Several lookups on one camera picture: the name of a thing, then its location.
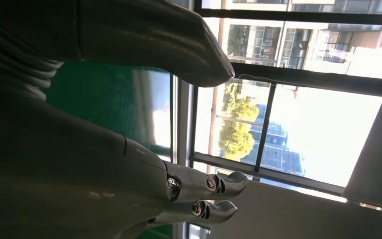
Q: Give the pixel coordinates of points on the green conveyor belt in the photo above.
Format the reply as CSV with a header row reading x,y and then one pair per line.
x,y
95,99

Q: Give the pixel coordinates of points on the dark window frame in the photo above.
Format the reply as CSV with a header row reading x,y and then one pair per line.
x,y
309,79

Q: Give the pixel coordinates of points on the blue glass building outside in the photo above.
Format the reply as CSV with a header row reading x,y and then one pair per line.
x,y
276,155

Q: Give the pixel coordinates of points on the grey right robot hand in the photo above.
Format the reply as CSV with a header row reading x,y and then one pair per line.
x,y
62,181

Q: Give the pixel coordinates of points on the yellow green tree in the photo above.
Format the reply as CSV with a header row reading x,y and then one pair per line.
x,y
237,138

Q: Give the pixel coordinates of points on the pale building outside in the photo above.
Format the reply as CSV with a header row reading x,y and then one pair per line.
x,y
260,43

